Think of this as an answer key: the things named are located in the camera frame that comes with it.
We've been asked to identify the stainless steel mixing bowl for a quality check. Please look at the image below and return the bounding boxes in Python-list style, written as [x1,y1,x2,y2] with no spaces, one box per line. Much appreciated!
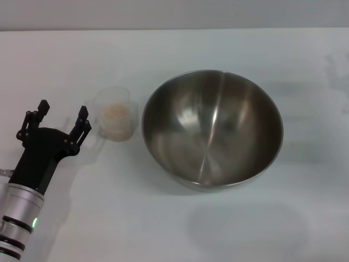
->
[141,69,285,193]

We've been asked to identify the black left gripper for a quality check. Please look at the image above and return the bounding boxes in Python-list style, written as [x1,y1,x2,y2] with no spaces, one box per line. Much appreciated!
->
[9,99,92,196]

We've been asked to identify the clear plastic measuring cup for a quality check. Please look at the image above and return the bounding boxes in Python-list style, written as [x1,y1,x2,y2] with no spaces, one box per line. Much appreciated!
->
[93,86,139,142]

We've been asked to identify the beige rice grains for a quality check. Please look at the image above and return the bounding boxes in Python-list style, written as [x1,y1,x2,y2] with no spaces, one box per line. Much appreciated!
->
[99,103,130,140]

